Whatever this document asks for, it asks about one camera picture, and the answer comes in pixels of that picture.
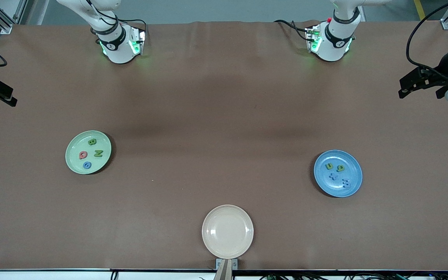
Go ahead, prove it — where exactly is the light green plate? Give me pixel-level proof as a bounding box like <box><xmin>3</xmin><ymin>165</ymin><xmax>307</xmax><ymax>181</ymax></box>
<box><xmin>65</xmin><ymin>130</ymin><xmax>112</xmax><ymax>175</ymax></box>

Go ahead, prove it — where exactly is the blue plate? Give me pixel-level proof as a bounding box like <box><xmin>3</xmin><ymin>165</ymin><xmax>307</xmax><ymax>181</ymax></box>
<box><xmin>313</xmin><ymin>150</ymin><xmax>363</xmax><ymax>198</ymax></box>

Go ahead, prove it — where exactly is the brown table cover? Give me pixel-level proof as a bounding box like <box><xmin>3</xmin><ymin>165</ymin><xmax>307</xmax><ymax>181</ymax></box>
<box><xmin>0</xmin><ymin>20</ymin><xmax>448</xmax><ymax>271</ymax></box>

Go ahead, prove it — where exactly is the beige plate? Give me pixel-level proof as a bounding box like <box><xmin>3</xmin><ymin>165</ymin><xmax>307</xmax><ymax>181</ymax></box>
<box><xmin>202</xmin><ymin>205</ymin><xmax>254</xmax><ymax>259</ymax></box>

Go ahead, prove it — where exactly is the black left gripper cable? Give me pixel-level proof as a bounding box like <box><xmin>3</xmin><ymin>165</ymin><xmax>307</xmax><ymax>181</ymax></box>
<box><xmin>405</xmin><ymin>0</ymin><xmax>448</xmax><ymax>76</ymax></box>

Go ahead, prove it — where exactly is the black left arm base cable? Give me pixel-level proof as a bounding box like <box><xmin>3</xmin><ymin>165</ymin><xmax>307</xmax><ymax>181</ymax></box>
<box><xmin>274</xmin><ymin>19</ymin><xmax>314</xmax><ymax>41</ymax></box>

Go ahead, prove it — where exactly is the black arm base cable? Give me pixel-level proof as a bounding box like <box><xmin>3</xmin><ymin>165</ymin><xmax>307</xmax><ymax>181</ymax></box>
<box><xmin>122</xmin><ymin>19</ymin><xmax>148</xmax><ymax>42</ymax></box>
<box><xmin>274</xmin><ymin>19</ymin><xmax>314</xmax><ymax>41</ymax></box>

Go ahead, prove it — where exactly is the black right arm base cable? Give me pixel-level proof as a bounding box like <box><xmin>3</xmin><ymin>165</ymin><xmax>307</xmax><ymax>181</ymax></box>
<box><xmin>122</xmin><ymin>19</ymin><xmax>148</xmax><ymax>42</ymax></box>

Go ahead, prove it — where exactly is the white table edge rail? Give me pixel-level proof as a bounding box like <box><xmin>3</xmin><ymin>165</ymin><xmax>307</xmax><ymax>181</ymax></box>
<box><xmin>0</xmin><ymin>269</ymin><xmax>448</xmax><ymax>280</ymax></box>

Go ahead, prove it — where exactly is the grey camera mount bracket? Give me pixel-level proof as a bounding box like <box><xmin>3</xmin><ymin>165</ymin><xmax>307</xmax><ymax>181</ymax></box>
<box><xmin>216</xmin><ymin>258</ymin><xmax>238</xmax><ymax>280</ymax></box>

